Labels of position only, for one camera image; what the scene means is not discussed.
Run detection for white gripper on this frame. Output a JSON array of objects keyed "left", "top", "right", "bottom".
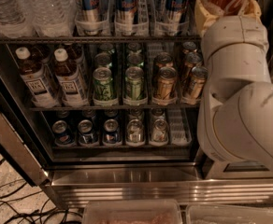
[{"left": 194, "top": 0, "right": 270, "bottom": 63}]

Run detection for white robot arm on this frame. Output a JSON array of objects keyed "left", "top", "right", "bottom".
[{"left": 194, "top": 0, "right": 273, "bottom": 173}]

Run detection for right blue energy drink can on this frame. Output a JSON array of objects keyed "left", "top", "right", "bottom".
[{"left": 162, "top": 0, "right": 188, "bottom": 36}]

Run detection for blue energy drink can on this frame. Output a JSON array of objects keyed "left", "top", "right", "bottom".
[
  {"left": 116, "top": 0, "right": 138, "bottom": 35},
  {"left": 81, "top": 0, "right": 101, "bottom": 35},
  {"left": 162, "top": 0, "right": 188, "bottom": 36}
]

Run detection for gold can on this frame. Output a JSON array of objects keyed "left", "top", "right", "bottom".
[
  {"left": 153, "top": 66, "right": 177, "bottom": 105},
  {"left": 153, "top": 52, "right": 174, "bottom": 75},
  {"left": 180, "top": 52, "right": 203, "bottom": 79},
  {"left": 183, "top": 66, "right": 208, "bottom": 105}
]

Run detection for front right gold can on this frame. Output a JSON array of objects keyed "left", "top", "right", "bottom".
[{"left": 183, "top": 66, "right": 208, "bottom": 105}]

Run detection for front left gold can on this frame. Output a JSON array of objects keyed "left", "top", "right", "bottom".
[{"left": 153, "top": 66, "right": 177, "bottom": 105}]

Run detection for middle blue energy drink can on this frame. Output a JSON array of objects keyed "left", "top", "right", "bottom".
[{"left": 116, "top": 0, "right": 138, "bottom": 35}]

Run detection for green can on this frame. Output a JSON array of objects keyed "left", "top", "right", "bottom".
[
  {"left": 123, "top": 66, "right": 146, "bottom": 105},
  {"left": 94, "top": 52, "right": 112, "bottom": 69},
  {"left": 126, "top": 54, "right": 144, "bottom": 68},
  {"left": 93, "top": 67, "right": 117, "bottom": 106}
]

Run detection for front right green can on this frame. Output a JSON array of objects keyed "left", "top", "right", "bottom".
[{"left": 123, "top": 66, "right": 146, "bottom": 105}]

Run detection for right silver soda can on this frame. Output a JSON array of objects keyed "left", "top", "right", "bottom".
[{"left": 151, "top": 119, "right": 168, "bottom": 147}]

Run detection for silver soda can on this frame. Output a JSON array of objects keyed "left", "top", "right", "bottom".
[
  {"left": 151, "top": 119, "right": 168, "bottom": 147},
  {"left": 126, "top": 119, "right": 144, "bottom": 147}
]

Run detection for left blue energy drink can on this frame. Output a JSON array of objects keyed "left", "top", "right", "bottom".
[{"left": 81, "top": 0, "right": 101, "bottom": 35}]

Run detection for front left green can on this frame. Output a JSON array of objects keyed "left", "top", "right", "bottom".
[{"left": 93, "top": 67, "right": 117, "bottom": 106}]

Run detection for left silver soda can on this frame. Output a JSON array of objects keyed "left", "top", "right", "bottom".
[{"left": 126, "top": 119, "right": 144, "bottom": 147}]

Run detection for right blue pepsi can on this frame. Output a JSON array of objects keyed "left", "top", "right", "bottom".
[{"left": 104, "top": 119, "right": 121, "bottom": 145}]

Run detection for blue pepsi can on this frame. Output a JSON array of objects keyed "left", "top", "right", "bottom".
[
  {"left": 52, "top": 120, "right": 75, "bottom": 147},
  {"left": 104, "top": 119, "right": 121, "bottom": 145},
  {"left": 78, "top": 119, "right": 98, "bottom": 147}
]

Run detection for middle blue pepsi can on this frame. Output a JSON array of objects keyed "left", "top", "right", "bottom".
[{"left": 78, "top": 119, "right": 98, "bottom": 147}]

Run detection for left blue pepsi can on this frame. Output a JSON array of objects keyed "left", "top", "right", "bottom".
[{"left": 52, "top": 120, "right": 75, "bottom": 147}]

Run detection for steel fridge door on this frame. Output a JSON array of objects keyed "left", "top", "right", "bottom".
[{"left": 0, "top": 45, "right": 48, "bottom": 186}]

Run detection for right brown tea bottle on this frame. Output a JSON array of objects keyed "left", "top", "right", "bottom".
[{"left": 53, "top": 49, "right": 87, "bottom": 107}]

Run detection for brown tea bottle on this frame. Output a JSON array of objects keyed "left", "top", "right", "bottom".
[
  {"left": 53, "top": 49, "right": 87, "bottom": 107},
  {"left": 16, "top": 47, "right": 58, "bottom": 108}
]

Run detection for right clear water bottle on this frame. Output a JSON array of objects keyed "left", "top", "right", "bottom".
[{"left": 28, "top": 0, "right": 72, "bottom": 37}]

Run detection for clear water bottle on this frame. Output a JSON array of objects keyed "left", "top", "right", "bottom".
[
  {"left": 28, "top": 0, "right": 72, "bottom": 37},
  {"left": 0, "top": 0, "right": 32, "bottom": 38}
]

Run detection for left brown tea bottle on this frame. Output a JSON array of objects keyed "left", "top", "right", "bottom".
[{"left": 16, "top": 47, "right": 58, "bottom": 108}]

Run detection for right clear plastic bin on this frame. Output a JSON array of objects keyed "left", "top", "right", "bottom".
[{"left": 186, "top": 204, "right": 273, "bottom": 224}]

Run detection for clear plastic bin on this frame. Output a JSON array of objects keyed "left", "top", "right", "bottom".
[
  {"left": 186, "top": 204, "right": 273, "bottom": 224},
  {"left": 82, "top": 199, "right": 183, "bottom": 224}
]

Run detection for left clear water bottle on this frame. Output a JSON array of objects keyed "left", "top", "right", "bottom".
[{"left": 0, "top": 0, "right": 32, "bottom": 38}]

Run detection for left clear plastic bin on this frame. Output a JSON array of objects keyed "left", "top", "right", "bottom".
[{"left": 82, "top": 199, "right": 183, "bottom": 224}]

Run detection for top wire fridge shelf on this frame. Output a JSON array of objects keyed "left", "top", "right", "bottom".
[{"left": 0, "top": 35, "right": 201, "bottom": 44}]

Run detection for wire fridge shelf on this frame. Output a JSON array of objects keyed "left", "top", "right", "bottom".
[
  {"left": 0, "top": 35, "right": 201, "bottom": 44},
  {"left": 30, "top": 104, "right": 199, "bottom": 111}
]

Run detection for middle wire fridge shelf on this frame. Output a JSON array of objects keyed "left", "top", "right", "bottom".
[{"left": 30, "top": 104, "right": 199, "bottom": 111}]

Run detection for black floor cables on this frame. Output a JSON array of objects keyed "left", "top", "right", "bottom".
[{"left": 0, "top": 157, "right": 83, "bottom": 224}]

